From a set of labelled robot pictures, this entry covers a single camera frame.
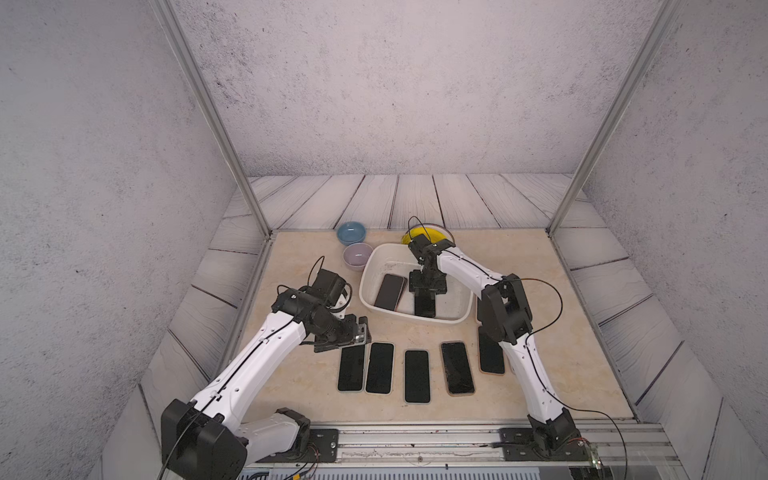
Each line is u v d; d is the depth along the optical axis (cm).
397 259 108
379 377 84
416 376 84
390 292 102
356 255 110
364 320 71
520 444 74
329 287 61
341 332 67
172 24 71
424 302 98
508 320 62
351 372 85
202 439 37
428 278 89
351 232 119
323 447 72
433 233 114
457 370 82
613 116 88
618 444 71
